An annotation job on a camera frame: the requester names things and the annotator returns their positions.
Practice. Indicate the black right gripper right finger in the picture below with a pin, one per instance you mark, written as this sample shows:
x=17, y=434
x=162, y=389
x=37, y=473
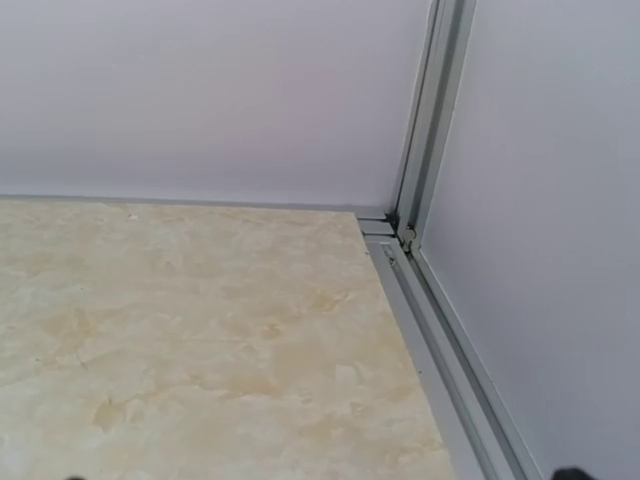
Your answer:
x=571, y=473

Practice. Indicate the right aluminium table rail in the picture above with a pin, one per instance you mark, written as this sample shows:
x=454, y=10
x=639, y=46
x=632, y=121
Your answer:
x=481, y=444

